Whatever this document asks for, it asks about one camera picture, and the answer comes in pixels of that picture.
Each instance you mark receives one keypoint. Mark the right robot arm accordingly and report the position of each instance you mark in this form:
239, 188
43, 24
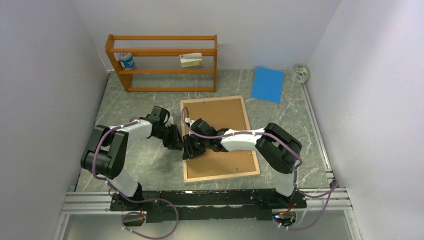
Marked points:
280, 149

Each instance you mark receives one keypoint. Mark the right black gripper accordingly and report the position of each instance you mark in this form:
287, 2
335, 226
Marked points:
189, 151

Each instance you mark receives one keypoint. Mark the blue white small jar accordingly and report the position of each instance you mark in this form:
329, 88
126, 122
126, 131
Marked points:
126, 59

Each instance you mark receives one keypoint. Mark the blue foam mat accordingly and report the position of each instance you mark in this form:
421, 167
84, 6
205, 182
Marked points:
267, 85

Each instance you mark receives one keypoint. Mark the orange wooden shelf rack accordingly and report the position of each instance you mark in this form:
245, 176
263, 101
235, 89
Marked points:
160, 55

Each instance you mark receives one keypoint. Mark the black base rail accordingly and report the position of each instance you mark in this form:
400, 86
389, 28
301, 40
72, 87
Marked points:
168, 205

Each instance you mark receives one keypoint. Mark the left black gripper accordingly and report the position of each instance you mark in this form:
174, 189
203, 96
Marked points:
175, 142

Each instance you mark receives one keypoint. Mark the small white green box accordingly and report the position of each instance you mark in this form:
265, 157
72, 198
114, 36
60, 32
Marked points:
191, 59

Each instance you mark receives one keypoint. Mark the wooden picture frame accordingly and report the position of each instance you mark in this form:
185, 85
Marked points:
218, 179

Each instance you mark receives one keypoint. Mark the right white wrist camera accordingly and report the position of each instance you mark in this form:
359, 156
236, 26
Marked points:
188, 122

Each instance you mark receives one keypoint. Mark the brown cardboard backing board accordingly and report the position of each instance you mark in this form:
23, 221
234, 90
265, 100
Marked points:
228, 116

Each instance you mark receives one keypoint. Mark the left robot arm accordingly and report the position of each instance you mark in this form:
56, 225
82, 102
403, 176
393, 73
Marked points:
105, 153

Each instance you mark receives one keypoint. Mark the clear tape roll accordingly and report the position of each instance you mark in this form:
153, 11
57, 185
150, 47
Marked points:
299, 73

